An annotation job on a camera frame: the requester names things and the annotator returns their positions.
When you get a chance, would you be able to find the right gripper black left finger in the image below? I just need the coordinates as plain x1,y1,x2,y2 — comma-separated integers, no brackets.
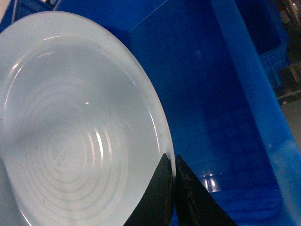
124,154,173,226

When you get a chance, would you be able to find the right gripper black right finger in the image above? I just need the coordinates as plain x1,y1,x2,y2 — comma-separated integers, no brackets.
175,155,237,226

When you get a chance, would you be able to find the light blue round tray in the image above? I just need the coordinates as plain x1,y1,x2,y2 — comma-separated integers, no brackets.
0,11,175,226

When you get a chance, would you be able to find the blue crate on shelf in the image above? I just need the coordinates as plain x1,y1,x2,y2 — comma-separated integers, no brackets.
0,0,301,226

